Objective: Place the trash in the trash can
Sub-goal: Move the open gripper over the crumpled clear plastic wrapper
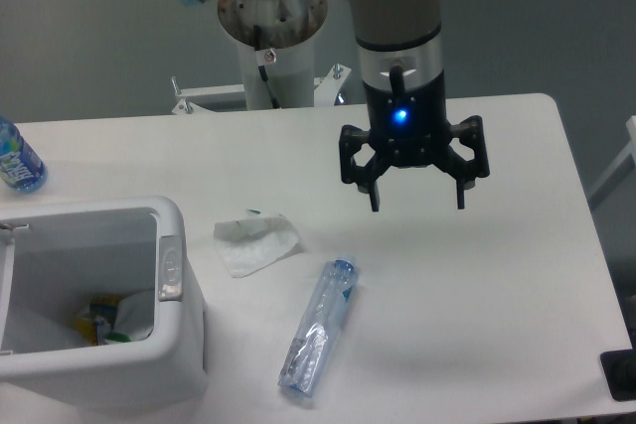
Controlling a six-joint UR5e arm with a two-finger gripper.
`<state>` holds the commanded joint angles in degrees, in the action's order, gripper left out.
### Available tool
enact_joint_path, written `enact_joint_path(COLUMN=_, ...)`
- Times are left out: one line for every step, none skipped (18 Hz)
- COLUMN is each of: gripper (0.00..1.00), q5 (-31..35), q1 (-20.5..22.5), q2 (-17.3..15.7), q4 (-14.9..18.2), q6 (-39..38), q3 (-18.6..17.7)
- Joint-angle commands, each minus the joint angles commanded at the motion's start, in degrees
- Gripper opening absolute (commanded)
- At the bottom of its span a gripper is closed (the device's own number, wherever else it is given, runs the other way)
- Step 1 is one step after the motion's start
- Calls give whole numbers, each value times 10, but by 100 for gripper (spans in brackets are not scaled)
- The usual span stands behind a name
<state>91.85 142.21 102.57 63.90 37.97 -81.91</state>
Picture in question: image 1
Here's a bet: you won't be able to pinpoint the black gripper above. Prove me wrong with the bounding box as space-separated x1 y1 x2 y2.
338 69 492 212

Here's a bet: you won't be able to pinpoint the white plastic wrapper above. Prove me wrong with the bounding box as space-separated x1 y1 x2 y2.
213 209 301 278

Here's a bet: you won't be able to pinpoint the crushed clear plastic bottle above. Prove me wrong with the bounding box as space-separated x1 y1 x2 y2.
278 254 359 398

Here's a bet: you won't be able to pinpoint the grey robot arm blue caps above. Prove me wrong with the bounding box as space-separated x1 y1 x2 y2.
181 0 490 203

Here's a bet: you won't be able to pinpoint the colourful trash inside can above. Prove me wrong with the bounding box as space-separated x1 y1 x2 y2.
73 290 155 346

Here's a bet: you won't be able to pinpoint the white plastic trash can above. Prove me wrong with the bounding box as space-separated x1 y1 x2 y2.
1 197 208 409

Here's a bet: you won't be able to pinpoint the black clamp at table edge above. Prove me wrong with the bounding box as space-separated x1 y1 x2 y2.
600 349 635 402

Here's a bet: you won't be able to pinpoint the blue labelled water bottle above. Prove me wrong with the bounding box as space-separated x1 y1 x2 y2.
1 117 48 194

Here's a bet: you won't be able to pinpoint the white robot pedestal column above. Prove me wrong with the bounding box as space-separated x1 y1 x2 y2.
216 0 329 111

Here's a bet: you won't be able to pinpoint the black cable on pedestal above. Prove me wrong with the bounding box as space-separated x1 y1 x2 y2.
251 23 280 110

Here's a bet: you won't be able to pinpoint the white frame at right edge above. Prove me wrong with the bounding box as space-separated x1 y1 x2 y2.
587 115 635 211

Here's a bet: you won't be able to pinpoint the white pedestal base frame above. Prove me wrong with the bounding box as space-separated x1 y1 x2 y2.
170 63 354 116

